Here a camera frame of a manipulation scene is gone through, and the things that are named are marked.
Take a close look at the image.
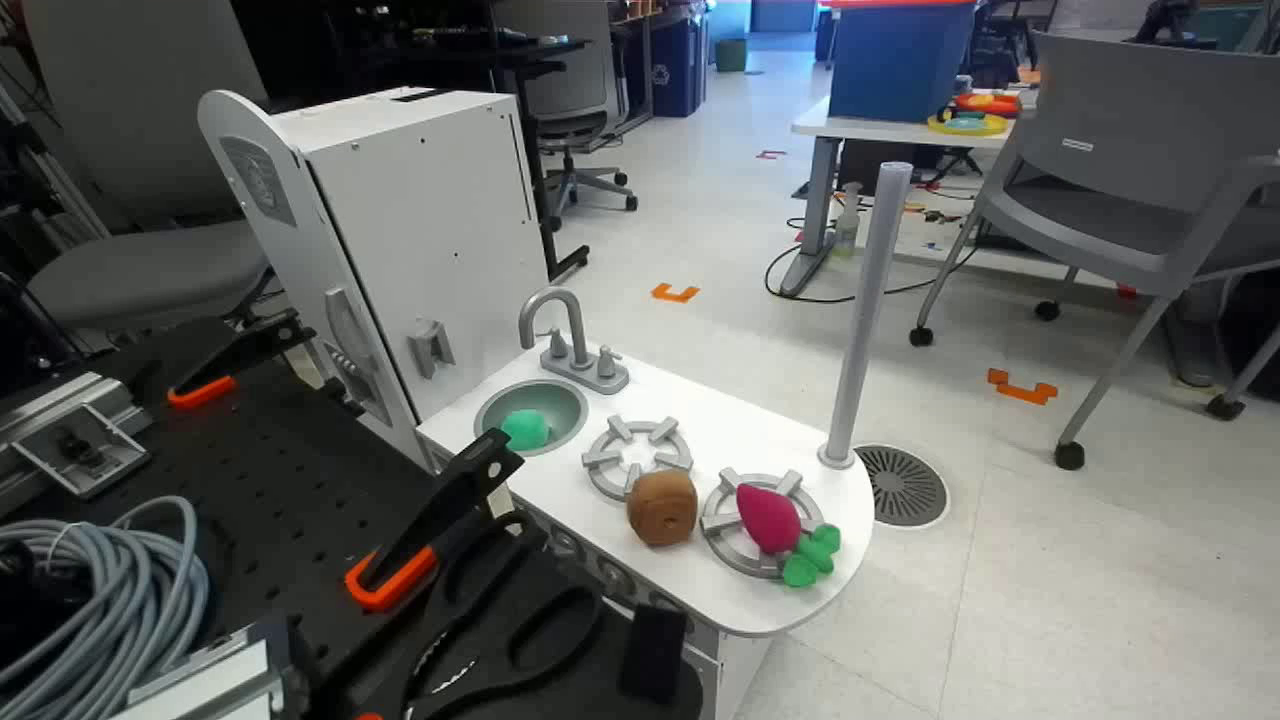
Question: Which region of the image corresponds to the grey toy faucet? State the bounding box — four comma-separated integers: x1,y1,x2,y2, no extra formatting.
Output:
516,288,632,402

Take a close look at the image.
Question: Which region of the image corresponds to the teal toy sink basin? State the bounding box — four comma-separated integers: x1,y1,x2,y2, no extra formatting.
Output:
466,377,592,462

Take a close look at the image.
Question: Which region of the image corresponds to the grey toy stove burner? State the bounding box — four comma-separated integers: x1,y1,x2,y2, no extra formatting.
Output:
697,466,820,582
576,414,701,506

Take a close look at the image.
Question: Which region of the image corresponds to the green plush ball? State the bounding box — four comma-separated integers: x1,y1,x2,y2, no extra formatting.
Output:
495,407,557,457

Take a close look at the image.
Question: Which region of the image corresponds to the white toy kitchen counter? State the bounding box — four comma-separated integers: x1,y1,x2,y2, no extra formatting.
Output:
414,337,880,720

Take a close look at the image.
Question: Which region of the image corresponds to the brown plush kiwi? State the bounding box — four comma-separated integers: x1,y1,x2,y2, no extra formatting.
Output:
625,467,701,553

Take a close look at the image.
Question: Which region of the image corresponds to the pink plush radish toy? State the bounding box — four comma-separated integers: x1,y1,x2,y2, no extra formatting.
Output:
732,481,844,591

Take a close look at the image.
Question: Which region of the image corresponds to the grey vertical pole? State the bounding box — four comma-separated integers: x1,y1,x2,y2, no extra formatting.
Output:
816,159,915,471

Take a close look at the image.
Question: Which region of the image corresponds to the black orange clamp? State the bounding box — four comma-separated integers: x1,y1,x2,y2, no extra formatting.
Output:
341,426,526,616
162,313,313,416

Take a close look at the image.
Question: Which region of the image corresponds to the black swivel chair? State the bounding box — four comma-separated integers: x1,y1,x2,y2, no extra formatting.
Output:
484,0,644,223

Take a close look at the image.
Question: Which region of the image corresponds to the white toy fridge cabinet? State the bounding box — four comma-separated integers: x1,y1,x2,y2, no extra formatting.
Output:
197,86,557,478

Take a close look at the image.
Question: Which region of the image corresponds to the round floor drain grate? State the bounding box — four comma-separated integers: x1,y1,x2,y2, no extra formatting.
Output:
851,444,950,532

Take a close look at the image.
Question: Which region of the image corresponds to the blue recycling bin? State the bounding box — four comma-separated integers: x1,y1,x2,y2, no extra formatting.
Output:
648,13,708,120

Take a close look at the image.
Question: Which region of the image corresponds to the white grey table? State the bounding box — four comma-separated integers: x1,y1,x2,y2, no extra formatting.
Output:
774,94,1031,305

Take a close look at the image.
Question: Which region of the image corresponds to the blue storage bin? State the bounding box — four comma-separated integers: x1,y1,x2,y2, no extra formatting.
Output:
820,0,979,130

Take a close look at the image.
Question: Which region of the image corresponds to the black perforated mounting board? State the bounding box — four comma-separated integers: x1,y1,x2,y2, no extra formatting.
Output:
23,317,712,720

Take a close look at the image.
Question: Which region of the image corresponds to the grey rolling chair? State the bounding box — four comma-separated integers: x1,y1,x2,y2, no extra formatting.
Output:
906,31,1280,471

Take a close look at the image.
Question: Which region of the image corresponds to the grey office chair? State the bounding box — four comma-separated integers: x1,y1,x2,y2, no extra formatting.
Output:
16,0,280,337

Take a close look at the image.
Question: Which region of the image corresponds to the black cable on floor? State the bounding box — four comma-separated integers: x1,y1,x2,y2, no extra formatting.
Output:
758,213,982,310

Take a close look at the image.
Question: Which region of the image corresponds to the colourful ring toy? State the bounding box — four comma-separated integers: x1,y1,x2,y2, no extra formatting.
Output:
924,86,1022,145

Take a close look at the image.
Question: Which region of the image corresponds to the light blue cable bundle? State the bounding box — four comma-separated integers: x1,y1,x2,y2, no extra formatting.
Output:
0,493,217,720

